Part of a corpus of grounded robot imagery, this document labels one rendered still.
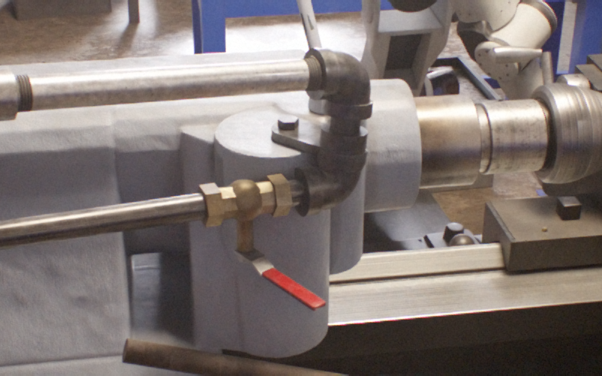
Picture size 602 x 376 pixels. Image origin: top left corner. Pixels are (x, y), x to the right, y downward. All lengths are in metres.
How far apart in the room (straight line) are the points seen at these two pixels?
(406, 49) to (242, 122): 1.41
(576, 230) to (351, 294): 0.27
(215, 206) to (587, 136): 0.36
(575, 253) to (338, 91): 0.59
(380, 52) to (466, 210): 1.05
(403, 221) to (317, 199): 1.92
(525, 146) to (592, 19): 2.03
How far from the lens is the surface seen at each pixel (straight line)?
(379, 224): 2.63
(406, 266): 1.21
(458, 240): 1.59
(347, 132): 0.73
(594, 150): 0.93
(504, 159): 0.92
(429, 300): 1.17
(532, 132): 0.92
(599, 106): 0.94
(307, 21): 0.82
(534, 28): 1.72
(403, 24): 2.11
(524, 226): 1.24
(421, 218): 2.66
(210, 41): 2.70
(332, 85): 0.70
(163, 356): 0.74
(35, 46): 4.35
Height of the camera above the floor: 1.49
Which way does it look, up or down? 28 degrees down
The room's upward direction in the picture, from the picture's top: straight up
